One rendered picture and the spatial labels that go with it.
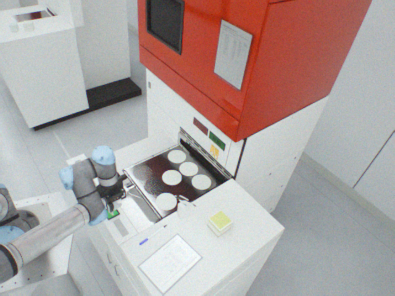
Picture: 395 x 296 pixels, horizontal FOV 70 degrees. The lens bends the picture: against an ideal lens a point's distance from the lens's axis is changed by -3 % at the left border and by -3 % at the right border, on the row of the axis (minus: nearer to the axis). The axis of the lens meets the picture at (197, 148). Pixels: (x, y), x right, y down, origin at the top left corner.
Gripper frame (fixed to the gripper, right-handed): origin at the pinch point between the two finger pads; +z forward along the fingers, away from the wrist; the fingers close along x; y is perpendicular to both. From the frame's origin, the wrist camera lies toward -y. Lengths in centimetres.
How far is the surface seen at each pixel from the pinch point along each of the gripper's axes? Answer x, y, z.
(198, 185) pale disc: -5.8, 45.1, 7.6
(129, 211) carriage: 1.1, 9.5, 9.6
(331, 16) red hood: -15, 95, -73
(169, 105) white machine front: 41, 59, -8
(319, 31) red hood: -15, 89, -68
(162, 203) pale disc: -4.8, 23.8, 7.6
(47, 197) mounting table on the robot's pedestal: 34.7, -18.3, 15.7
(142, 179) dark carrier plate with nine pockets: 13.1, 24.1, 7.7
